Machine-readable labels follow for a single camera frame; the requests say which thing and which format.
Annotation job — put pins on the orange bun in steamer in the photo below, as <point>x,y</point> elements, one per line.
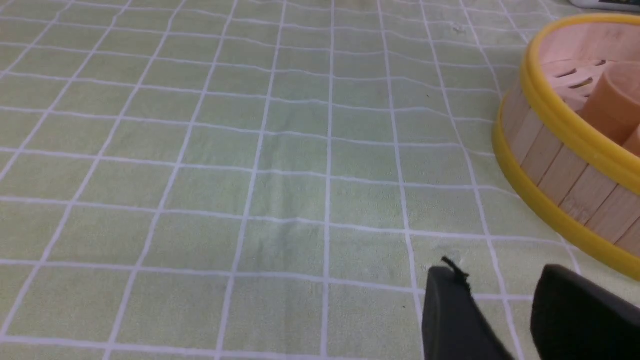
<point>613,107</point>

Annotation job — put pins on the green checked tablecloth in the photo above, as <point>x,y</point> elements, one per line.
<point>261,179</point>

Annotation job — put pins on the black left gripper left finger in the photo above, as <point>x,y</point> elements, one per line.
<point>453,326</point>

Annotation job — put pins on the bamboo steamer basket yellow rims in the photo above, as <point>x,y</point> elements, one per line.
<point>579,182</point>

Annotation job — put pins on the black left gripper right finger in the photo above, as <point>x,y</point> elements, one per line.
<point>572,318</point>

